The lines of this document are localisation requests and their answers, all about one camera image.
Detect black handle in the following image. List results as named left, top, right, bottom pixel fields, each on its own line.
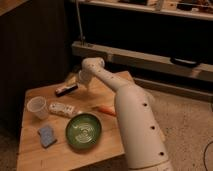
left=170, top=58, right=201, bottom=68

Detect green ceramic bowl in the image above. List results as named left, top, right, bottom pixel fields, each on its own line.
left=65, top=113, right=102, bottom=150

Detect metal shelf rack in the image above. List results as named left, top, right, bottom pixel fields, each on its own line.
left=69, top=0, right=213, bottom=82

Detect clear plastic cup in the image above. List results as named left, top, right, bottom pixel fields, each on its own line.
left=27, top=96, right=49, bottom=120

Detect white plastic bottle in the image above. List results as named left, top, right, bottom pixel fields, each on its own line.
left=49, top=102, right=75, bottom=118

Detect black and white eraser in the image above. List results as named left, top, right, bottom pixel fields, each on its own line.
left=55, top=83, right=78, bottom=97

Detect wooden table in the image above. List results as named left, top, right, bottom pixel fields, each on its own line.
left=16, top=70, right=166, bottom=171

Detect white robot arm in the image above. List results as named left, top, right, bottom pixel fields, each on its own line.
left=78, top=57, right=174, bottom=171

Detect orange carrot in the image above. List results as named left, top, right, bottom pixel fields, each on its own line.
left=97, top=106, right=116, bottom=116

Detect blue sponge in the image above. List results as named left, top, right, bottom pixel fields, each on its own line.
left=38, top=125, right=57, bottom=148

